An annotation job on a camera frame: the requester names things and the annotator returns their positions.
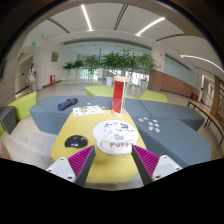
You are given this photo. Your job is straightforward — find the potted green plants row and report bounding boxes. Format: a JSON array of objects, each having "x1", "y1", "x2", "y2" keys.
[{"x1": 63, "y1": 49, "x2": 156, "y2": 78}]

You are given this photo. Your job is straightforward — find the person in white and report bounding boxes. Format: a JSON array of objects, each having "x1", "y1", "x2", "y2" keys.
[{"x1": 27, "y1": 64, "x2": 37, "y2": 92}]

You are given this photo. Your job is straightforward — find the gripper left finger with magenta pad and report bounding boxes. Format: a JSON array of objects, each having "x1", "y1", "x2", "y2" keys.
[{"x1": 47, "y1": 145, "x2": 96, "y2": 187}]

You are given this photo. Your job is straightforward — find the red fire extinguisher box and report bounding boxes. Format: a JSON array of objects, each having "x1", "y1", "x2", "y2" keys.
[{"x1": 50, "y1": 75, "x2": 55, "y2": 85}]

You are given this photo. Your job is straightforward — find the dark grey ottoman left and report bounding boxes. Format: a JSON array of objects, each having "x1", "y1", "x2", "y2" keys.
[{"x1": 0, "y1": 106, "x2": 16, "y2": 134}]

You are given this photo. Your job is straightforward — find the lime green bench left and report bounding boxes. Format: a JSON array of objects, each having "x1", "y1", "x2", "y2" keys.
[{"x1": 0, "y1": 92, "x2": 37, "y2": 134}]

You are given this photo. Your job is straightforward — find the grey modular sofa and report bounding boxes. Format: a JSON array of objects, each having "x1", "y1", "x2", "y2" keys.
[{"x1": 30, "y1": 96, "x2": 211, "y2": 167}]

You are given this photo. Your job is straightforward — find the printed paper sheet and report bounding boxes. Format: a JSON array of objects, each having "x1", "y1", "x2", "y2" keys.
[{"x1": 73, "y1": 105, "x2": 103, "y2": 117}]

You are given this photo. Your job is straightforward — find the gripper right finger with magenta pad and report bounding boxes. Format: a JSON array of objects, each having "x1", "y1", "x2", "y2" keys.
[{"x1": 131, "y1": 145, "x2": 182, "y2": 185}]

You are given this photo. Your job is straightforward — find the white puppy mouse pad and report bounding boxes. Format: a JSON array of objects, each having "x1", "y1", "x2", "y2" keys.
[{"x1": 93, "y1": 120, "x2": 139, "y2": 155}]

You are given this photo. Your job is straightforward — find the wooden bench right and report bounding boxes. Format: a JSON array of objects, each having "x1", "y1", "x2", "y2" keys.
[{"x1": 187, "y1": 100, "x2": 224, "y2": 146}]

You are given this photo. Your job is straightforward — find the dark blue folded umbrella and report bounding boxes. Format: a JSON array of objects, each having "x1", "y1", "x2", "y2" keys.
[{"x1": 58, "y1": 98, "x2": 78, "y2": 111}]

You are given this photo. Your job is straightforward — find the small sticker cards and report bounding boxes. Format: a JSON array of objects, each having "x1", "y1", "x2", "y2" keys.
[{"x1": 138, "y1": 117, "x2": 160, "y2": 133}]

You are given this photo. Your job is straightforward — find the black computer mouse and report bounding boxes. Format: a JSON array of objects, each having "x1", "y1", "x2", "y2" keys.
[{"x1": 64, "y1": 135, "x2": 88, "y2": 148}]

